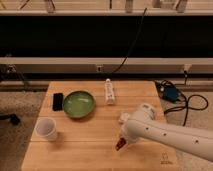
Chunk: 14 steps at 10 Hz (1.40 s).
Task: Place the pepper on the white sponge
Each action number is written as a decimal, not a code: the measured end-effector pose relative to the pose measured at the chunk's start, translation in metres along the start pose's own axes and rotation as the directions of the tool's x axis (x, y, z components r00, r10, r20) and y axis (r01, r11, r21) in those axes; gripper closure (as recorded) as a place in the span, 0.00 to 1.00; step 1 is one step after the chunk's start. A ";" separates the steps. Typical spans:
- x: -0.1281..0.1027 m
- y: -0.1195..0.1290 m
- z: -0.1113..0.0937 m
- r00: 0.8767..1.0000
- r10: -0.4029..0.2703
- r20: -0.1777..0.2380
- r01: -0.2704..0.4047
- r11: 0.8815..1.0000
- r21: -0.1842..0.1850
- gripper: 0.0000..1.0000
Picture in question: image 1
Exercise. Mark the green bowl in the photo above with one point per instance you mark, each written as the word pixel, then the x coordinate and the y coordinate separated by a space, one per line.
pixel 78 104

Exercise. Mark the white paper cup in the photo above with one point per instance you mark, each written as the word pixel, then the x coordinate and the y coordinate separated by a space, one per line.
pixel 46 129

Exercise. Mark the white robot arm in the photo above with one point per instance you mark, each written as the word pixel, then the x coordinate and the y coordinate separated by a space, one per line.
pixel 142 124

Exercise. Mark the white tube bottle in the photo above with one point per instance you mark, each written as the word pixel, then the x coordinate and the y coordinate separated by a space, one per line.
pixel 109 92

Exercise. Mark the blue power adapter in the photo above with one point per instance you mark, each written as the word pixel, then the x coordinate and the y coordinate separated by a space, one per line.
pixel 171 94

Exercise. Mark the black chair base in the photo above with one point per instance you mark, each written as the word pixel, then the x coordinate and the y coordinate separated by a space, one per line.
pixel 13 118

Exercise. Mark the black phone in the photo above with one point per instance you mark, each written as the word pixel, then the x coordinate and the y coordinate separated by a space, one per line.
pixel 57 101

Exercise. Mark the red pepper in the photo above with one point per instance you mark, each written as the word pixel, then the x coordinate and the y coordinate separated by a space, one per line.
pixel 120 144

